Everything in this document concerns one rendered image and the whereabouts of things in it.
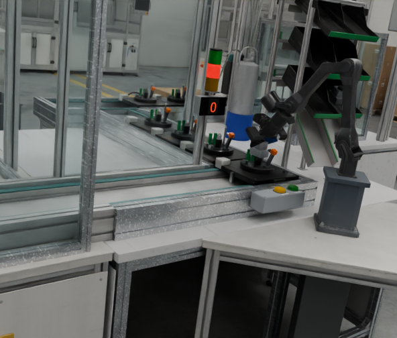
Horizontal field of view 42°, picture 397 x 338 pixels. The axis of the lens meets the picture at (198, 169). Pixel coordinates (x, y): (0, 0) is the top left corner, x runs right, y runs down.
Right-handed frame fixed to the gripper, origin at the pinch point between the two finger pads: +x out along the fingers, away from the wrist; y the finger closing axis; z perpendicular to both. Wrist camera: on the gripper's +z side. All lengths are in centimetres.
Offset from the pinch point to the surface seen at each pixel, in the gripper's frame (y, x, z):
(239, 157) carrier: -4.4, 17.8, 4.3
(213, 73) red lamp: 20.3, -13.5, 22.4
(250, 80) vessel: -59, 35, 64
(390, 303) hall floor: -132, 84, -68
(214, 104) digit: 18.6, -4.9, 14.8
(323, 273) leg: 16, -11, -59
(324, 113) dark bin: -28.1, -13.5, 2.5
